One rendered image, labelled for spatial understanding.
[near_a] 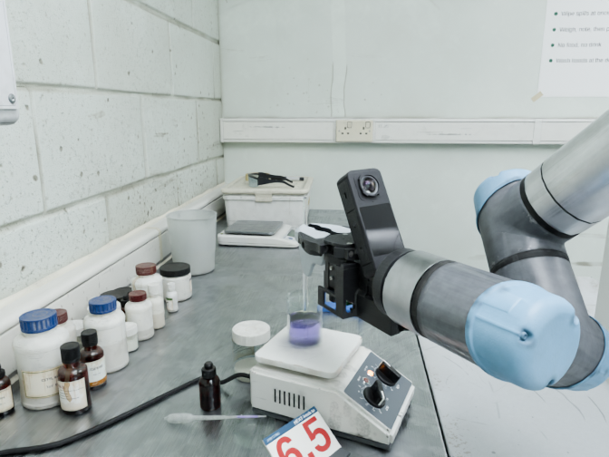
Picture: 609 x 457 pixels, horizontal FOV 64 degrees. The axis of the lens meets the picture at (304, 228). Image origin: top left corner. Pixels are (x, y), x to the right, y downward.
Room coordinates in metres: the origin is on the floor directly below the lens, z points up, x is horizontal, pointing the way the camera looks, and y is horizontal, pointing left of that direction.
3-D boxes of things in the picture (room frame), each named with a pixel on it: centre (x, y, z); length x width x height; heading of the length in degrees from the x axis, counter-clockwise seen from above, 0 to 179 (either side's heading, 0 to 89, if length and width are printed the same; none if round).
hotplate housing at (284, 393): (0.62, -0.03, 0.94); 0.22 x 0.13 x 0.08; 65
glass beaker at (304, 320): (0.65, 0.00, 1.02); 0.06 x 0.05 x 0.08; 132
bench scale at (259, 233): (1.54, 0.13, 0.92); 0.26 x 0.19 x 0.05; 80
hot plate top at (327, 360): (0.63, -0.01, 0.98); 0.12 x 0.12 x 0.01; 65
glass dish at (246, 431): (0.55, 0.06, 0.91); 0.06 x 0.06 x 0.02
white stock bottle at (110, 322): (0.74, 0.32, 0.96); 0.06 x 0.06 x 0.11
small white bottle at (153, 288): (0.89, 0.29, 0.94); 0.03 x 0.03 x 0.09
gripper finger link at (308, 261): (0.59, 0.00, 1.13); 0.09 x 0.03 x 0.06; 31
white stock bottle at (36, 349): (0.64, 0.37, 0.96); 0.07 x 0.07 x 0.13
